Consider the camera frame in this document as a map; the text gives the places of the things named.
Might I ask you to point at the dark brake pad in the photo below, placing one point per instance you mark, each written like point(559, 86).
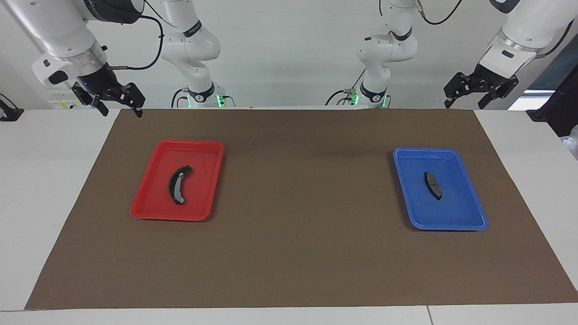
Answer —
point(433, 185)

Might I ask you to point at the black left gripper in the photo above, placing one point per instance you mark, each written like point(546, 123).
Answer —
point(483, 81)

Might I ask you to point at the curved brake shoe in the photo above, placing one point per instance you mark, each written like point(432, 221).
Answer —
point(174, 185)

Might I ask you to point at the blue plastic tray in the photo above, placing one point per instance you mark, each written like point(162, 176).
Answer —
point(456, 203)

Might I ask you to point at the red plastic tray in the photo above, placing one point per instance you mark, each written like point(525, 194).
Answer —
point(198, 180)

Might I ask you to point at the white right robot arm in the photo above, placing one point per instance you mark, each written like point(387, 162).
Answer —
point(67, 31)

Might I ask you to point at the white box yellow labels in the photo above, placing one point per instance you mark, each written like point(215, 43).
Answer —
point(63, 101)

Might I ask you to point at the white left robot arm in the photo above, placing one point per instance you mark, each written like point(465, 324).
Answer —
point(515, 40)

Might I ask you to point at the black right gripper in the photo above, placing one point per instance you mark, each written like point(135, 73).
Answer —
point(101, 79)

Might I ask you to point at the dark grey panel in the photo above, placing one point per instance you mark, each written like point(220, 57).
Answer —
point(557, 63)

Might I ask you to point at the black equipment case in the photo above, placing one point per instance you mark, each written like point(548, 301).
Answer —
point(557, 108)

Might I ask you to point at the brown table mat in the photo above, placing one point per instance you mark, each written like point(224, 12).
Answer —
point(298, 253)

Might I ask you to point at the black clamp device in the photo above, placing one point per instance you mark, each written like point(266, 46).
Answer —
point(10, 113)

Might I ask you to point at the clear plastic item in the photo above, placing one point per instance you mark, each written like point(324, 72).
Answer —
point(572, 142)

